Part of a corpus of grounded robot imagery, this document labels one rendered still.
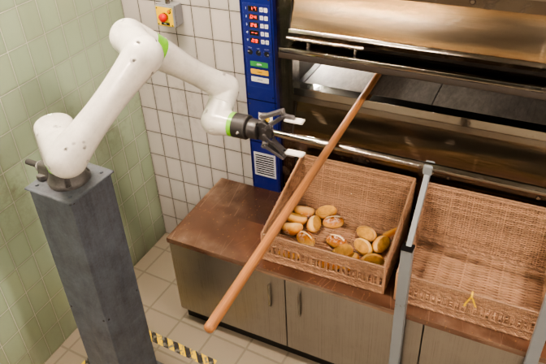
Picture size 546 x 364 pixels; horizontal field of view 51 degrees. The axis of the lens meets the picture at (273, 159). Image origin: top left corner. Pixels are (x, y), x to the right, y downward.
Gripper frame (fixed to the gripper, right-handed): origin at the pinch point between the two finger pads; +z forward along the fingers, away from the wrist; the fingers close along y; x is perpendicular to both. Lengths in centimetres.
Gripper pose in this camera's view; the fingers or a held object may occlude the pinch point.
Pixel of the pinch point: (301, 138)
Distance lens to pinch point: 203.8
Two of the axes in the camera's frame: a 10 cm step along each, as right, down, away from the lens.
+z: 9.1, 2.0, -3.7
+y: 0.4, 8.3, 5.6
